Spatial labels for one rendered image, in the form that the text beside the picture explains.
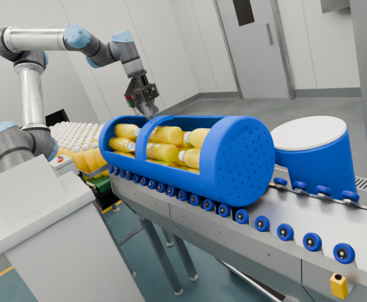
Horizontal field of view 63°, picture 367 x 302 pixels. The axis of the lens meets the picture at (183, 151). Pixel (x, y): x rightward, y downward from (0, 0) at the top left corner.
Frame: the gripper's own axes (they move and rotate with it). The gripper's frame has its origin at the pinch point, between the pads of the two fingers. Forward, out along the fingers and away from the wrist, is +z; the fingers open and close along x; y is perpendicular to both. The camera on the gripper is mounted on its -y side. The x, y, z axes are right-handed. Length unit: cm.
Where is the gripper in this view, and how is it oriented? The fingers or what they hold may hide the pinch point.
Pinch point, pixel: (151, 118)
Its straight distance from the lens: 126.6
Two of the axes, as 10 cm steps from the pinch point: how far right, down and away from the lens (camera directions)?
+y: 6.0, 1.0, -7.9
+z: 3.2, 8.8, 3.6
